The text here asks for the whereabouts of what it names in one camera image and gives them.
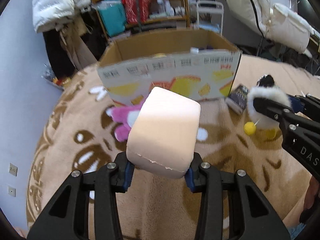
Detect cream reclining chair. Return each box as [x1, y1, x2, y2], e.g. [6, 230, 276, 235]
[226, 0, 314, 54]

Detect person's right hand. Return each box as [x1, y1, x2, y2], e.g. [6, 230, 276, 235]
[303, 176, 319, 210]

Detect black Face tissue pack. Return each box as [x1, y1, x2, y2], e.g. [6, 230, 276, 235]
[225, 84, 249, 115]

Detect pink cat paw plush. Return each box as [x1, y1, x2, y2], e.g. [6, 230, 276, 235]
[106, 100, 145, 142]

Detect white fluffy penguin plush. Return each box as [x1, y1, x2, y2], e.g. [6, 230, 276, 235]
[244, 74, 292, 140]

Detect white rolling cart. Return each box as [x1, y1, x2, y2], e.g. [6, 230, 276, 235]
[189, 0, 225, 35]

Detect red patterned gift bag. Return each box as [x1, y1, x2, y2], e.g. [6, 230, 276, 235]
[121, 0, 151, 24]

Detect white wall socket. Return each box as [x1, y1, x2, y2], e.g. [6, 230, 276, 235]
[8, 186, 16, 197]
[9, 163, 18, 177]

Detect teal bag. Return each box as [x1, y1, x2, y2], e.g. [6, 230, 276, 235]
[96, 0, 126, 37]

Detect white wall socket upper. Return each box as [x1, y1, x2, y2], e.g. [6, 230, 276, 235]
[9, 163, 18, 177]

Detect wooden shelf unit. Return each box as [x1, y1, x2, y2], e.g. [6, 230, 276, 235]
[91, 0, 190, 41]

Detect white wall socket lower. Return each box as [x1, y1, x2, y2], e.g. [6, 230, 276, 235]
[8, 186, 16, 197]

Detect white puffer jacket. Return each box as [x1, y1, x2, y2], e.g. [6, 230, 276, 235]
[32, 0, 91, 33]

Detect open cardboard box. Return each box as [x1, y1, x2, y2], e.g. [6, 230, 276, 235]
[98, 29, 242, 106]

